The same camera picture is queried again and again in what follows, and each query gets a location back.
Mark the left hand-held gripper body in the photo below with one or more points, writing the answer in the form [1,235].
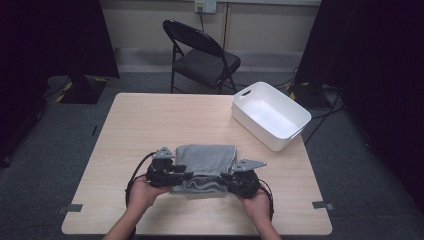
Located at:
[160,173]

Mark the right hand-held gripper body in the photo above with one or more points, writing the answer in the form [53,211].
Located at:
[246,183]

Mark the grey pants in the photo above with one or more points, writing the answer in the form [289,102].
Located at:
[203,156]

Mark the white plastic bin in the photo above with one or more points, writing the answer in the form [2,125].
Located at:
[270,116]

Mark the person's right hand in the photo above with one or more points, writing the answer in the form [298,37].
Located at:
[258,206]

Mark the person's left hand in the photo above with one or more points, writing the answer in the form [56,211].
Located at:
[143,198]

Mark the black floor tape strip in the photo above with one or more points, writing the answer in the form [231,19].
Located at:
[94,130]

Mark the grey tape mark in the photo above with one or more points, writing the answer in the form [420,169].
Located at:
[71,208]

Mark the black folding chair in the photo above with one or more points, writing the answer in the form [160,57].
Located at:
[206,65]

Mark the black stand base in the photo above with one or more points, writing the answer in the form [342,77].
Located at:
[313,96]
[83,91]

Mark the black curtain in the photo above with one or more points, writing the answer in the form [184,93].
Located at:
[50,36]
[373,66]

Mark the beige wall conduit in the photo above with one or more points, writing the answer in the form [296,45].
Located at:
[226,26]

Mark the white wall socket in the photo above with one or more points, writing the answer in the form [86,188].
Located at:
[206,5]

